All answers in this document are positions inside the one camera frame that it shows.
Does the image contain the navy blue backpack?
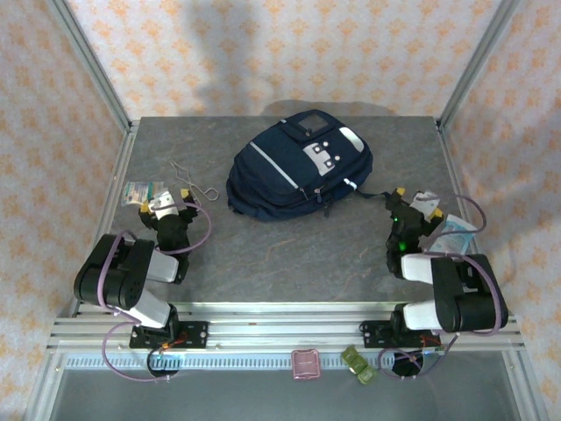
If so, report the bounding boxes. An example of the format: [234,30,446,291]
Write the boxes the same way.
[226,110,394,223]

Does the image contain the blue white wipes packet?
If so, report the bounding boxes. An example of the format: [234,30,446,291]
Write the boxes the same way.
[427,213,477,255]

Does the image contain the green white plastic packet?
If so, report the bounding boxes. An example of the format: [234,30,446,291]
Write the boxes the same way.
[121,181,166,207]

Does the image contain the green plastic clip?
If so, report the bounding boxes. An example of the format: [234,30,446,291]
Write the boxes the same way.
[340,345,378,387]

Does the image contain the pink square clip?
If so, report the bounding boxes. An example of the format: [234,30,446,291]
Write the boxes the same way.
[291,348,322,381]

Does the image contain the bent metal wire tongs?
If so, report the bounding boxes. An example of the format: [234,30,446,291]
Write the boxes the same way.
[169,161,219,203]

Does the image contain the aluminium left side rail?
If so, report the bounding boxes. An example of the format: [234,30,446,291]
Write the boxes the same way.
[24,120,141,421]

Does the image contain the aluminium right side rail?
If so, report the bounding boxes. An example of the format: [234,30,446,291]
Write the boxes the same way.
[436,118,547,421]

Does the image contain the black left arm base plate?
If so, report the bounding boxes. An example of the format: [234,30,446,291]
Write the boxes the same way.
[129,319,210,351]

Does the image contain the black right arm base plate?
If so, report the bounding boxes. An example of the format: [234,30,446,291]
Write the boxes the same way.
[359,318,441,350]

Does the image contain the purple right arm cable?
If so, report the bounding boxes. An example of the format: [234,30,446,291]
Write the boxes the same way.
[377,195,510,382]

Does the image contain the aluminium left frame post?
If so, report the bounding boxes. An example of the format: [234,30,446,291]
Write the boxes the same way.
[46,0,133,132]

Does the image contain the aluminium frame post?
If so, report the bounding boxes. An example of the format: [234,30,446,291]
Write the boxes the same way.
[46,0,133,132]
[437,0,522,128]

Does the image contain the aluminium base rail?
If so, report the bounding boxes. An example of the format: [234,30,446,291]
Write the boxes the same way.
[46,300,525,354]

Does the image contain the perforated cable tray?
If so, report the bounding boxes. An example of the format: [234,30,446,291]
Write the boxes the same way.
[65,355,439,370]

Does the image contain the aluminium right frame post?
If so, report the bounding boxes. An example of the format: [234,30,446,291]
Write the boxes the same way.
[437,0,522,128]

